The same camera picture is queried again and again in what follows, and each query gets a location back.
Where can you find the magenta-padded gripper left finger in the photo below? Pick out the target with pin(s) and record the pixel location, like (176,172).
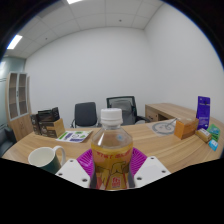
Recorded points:
(75,171)

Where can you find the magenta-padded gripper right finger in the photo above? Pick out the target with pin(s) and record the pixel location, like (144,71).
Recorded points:
(150,170)

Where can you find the yellow drink bottle white cap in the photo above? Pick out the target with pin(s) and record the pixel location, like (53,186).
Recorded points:
(111,156)

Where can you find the green and red printed mug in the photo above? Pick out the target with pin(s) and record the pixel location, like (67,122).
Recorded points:
(45,160)

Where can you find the white printed leaflet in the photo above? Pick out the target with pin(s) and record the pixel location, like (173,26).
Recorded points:
(74,136)

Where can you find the orange-brown wooden box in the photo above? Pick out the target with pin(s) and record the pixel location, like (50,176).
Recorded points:
(186,128)

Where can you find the dark grey padded chair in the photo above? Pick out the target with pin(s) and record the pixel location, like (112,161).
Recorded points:
(85,115)

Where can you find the tall black carton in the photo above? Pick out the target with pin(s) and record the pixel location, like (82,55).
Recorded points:
(35,125)

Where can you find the flat black carton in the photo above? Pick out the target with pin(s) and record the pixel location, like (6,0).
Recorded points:
(48,115)

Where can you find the small tan box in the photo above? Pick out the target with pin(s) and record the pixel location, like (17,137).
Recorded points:
(203,135)

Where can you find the black mesh-back office chair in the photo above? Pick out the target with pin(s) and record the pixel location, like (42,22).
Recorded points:
(128,108)

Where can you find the green folded cloth pack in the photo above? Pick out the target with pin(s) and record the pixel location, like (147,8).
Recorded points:
(214,130)

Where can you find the purple upright box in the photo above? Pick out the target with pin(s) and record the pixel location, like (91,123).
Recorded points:
(203,111)

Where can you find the wooden glass-door shelf cabinet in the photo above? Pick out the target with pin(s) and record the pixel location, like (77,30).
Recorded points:
(18,106)

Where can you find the square ceiling light panel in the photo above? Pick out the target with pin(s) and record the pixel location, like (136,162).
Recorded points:
(15,41)
(74,1)

